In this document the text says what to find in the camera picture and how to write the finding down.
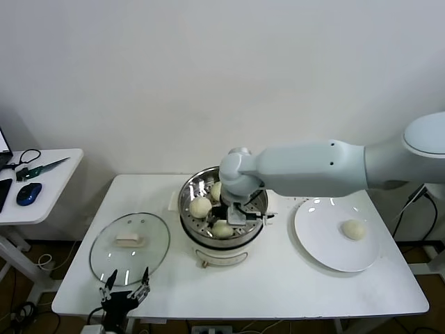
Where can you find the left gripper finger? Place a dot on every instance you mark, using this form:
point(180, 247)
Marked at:
point(104, 292)
point(140, 291)

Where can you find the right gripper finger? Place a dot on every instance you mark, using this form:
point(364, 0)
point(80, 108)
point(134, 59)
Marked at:
point(212, 221)
point(244, 228)

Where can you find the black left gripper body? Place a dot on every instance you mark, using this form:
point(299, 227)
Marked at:
point(116, 308)

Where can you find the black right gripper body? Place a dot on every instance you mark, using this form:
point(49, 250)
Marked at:
point(219, 214)

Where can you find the white steamed baozi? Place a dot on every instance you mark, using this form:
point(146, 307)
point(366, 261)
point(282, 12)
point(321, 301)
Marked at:
point(215, 191)
point(353, 229)
point(200, 207)
point(222, 231)

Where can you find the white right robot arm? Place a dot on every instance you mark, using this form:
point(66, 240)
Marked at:
point(306, 170)

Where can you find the stainless steel steamer basket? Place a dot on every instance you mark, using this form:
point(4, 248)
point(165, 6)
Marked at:
point(191, 188)

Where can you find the white electric cooker base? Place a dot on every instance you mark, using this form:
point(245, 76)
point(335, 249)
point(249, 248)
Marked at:
point(222, 255)

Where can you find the white round plate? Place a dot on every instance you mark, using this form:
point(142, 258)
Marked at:
point(320, 236)

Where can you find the white power strip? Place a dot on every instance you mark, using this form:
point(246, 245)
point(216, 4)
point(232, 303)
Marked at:
point(212, 329)

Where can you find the white side table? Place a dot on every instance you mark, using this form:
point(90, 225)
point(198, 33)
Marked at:
point(59, 195)

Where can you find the blue computer mouse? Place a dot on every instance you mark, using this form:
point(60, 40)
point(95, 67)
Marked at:
point(29, 193)

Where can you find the black smartphone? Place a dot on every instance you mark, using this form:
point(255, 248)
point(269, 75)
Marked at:
point(4, 195)

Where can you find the laptop computer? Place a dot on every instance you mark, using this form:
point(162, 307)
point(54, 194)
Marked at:
point(4, 146)

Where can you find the dark inline adapter box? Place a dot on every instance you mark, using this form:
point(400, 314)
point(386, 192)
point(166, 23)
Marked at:
point(419, 193)

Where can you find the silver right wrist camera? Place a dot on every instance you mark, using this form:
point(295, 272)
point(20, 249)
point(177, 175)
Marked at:
point(237, 214)

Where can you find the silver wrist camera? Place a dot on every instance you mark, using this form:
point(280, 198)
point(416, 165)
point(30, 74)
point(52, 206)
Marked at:
point(94, 330)
point(237, 214)

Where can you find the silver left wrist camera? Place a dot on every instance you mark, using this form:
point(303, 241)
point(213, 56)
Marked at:
point(94, 330)

